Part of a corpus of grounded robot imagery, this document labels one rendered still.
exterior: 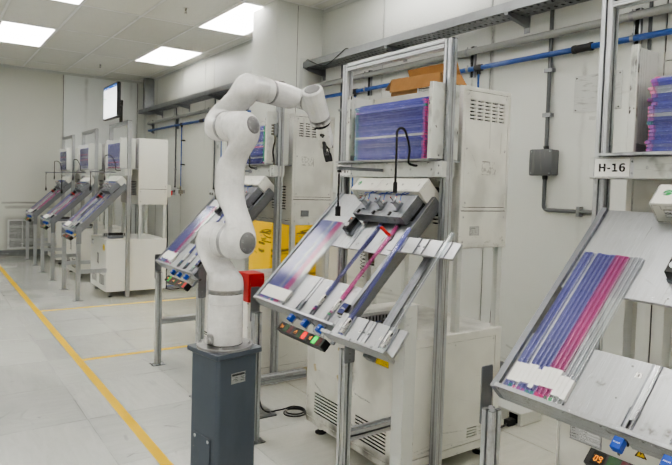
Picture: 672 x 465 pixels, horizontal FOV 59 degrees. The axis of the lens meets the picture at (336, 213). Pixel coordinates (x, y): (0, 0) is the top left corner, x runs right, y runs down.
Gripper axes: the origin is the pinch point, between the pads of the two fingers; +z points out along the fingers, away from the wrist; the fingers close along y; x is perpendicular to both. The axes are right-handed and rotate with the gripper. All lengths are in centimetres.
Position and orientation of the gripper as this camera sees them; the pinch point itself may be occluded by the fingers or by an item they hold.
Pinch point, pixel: (329, 152)
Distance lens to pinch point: 253.5
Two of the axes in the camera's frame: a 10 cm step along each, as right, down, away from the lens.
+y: 0.2, -6.8, 7.3
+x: -9.8, 1.4, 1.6
